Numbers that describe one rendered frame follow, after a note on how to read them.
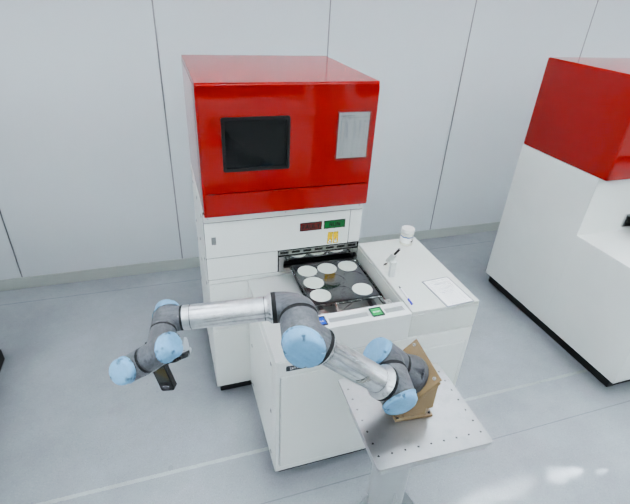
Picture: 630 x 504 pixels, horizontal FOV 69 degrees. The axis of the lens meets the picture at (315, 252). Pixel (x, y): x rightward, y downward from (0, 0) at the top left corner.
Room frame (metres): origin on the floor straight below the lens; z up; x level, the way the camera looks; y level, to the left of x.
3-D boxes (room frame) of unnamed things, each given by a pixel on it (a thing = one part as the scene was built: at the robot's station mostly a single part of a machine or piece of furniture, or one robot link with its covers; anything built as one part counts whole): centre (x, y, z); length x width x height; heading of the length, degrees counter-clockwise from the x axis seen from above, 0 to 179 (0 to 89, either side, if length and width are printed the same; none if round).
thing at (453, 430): (1.20, -0.39, 0.75); 0.45 x 0.44 x 0.13; 18
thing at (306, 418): (1.82, -0.21, 0.41); 0.97 x 0.64 x 0.82; 110
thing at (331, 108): (2.33, 0.26, 1.52); 0.81 x 0.75 x 0.59; 110
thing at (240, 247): (2.04, 0.15, 1.02); 0.82 x 0.03 x 0.40; 110
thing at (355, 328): (1.53, -0.16, 0.89); 0.55 x 0.09 x 0.14; 110
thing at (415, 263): (1.93, -0.50, 0.89); 0.62 x 0.35 x 0.14; 20
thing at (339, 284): (1.89, -0.10, 0.90); 0.34 x 0.34 x 0.01; 20
